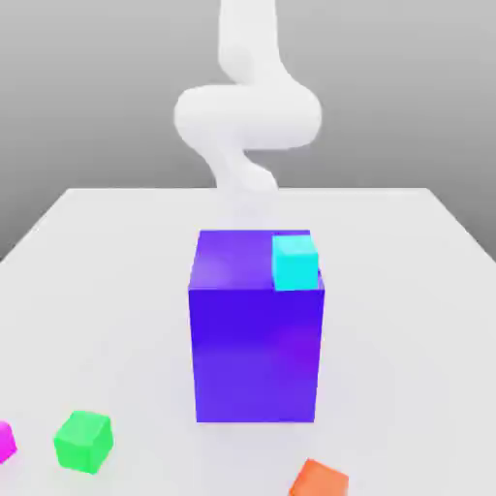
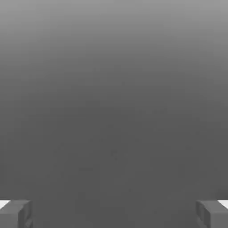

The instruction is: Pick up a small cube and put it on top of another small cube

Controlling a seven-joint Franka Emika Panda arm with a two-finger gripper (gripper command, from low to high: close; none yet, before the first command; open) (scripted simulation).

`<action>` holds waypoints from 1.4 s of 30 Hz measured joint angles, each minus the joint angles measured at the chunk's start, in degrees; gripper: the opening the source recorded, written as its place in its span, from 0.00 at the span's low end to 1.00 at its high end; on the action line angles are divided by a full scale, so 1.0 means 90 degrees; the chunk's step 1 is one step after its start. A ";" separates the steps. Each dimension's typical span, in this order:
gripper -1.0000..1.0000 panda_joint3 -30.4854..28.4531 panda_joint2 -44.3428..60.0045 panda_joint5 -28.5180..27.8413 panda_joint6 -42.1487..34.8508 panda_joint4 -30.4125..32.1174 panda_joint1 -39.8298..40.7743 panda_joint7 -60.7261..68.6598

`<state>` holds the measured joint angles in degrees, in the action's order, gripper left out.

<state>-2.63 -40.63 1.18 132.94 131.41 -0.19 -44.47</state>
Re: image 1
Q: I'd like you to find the small cyan cube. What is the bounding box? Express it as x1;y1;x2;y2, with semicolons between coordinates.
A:
271;233;321;293

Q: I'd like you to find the small orange cube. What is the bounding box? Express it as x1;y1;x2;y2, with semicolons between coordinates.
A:
288;457;350;496

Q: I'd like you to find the small green cube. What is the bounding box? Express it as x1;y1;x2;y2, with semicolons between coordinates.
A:
52;410;115;476

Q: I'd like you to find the small magenta cube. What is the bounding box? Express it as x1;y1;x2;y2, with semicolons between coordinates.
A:
0;420;18;465

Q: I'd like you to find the large purple box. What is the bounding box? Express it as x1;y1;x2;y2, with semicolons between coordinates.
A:
187;229;326;424

